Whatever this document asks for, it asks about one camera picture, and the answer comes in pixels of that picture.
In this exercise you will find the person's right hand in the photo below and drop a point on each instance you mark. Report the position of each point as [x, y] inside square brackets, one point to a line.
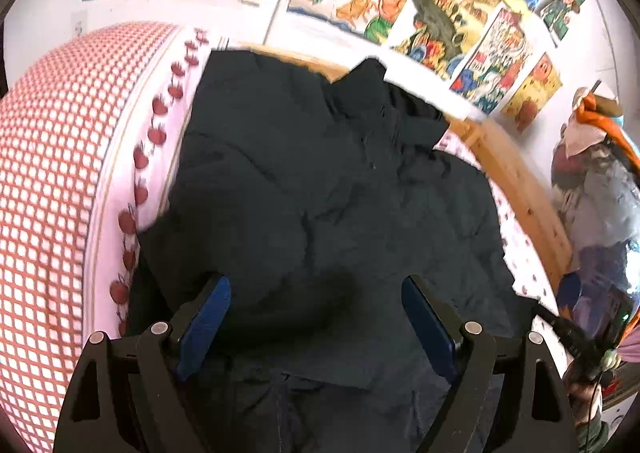
[582, 398]

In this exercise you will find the red checked blanket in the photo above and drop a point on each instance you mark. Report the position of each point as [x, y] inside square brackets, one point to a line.
[55, 158]

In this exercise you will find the wooden bed frame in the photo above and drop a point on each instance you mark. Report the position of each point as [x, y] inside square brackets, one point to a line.
[520, 183]

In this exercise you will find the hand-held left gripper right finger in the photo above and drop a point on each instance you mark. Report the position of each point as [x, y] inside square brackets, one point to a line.
[430, 328]

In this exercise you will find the white wall socket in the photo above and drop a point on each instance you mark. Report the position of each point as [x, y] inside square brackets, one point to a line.
[79, 25]

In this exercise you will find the pile of colourful clothes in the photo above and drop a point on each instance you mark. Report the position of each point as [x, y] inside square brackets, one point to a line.
[600, 203]

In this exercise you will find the black garment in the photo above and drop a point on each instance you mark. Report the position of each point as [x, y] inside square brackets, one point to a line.
[310, 193]

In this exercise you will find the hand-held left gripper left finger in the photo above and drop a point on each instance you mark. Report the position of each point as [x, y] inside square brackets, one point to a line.
[205, 323]

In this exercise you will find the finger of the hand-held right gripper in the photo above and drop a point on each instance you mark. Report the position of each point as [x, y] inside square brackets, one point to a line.
[565, 328]

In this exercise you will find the white vertical wall conduit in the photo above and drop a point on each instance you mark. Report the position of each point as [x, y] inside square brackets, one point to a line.
[276, 8]

